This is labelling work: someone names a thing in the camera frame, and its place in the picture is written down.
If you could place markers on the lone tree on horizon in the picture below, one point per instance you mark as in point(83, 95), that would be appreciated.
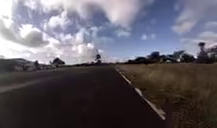
point(98, 58)

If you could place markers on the dark asphalt road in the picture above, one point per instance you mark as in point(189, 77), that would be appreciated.
point(79, 100)

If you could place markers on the round dark tree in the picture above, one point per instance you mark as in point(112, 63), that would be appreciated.
point(58, 61)

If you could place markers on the white painted edge line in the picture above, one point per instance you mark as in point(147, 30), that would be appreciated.
point(152, 106)

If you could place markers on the row of dark trees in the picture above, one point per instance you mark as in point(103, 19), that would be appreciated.
point(176, 57)

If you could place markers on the dry brown grass verge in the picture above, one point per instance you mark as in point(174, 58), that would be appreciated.
point(186, 90)

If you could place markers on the low dark building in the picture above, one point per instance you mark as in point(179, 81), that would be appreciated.
point(12, 64)

